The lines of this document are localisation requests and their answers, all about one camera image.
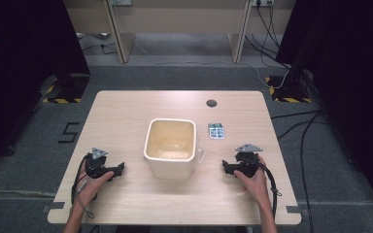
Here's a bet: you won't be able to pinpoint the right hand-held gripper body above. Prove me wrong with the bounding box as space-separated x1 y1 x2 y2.
234 143 264 179

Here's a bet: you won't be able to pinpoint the wall power socket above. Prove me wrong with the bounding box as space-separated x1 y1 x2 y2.
251 0 276 7

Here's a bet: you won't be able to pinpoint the person's right hand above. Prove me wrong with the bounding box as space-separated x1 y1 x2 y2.
233 154 270 208

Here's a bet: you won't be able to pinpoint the black thin floor cable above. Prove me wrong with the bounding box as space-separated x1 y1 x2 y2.
81 42 119 56

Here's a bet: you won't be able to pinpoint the silver pill blister pack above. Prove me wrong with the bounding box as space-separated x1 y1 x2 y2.
207 122 226 141

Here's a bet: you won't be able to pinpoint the black stand base striped tape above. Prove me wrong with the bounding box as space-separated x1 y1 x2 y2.
41 73 91 105
264 74 314 104

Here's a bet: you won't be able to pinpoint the person's left hand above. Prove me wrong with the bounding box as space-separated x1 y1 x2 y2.
75 160 115 210

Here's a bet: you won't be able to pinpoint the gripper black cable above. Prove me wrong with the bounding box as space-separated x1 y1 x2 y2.
70 152 95 219
246 157 284 218

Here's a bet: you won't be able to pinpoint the cream square plastic bin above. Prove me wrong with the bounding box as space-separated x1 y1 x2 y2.
143 117 198 181

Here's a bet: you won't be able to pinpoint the black floor cables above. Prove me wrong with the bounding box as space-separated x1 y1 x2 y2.
270 109 331 233

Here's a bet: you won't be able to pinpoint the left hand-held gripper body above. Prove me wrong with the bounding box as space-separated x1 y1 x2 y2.
85 147 115 180

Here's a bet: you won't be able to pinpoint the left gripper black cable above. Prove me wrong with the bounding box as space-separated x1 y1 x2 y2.
70 152 95 219

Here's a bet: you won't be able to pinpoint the dark curtain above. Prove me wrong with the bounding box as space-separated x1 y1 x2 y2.
275 0 373 221
0 0 91 173

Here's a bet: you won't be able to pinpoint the black wall cables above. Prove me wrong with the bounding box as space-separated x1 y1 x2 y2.
244 2 293 70

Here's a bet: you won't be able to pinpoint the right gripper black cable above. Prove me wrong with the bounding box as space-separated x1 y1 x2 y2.
246 157 284 218

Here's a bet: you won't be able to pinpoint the white floor cable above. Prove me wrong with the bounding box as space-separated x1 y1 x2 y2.
135 41 293 90

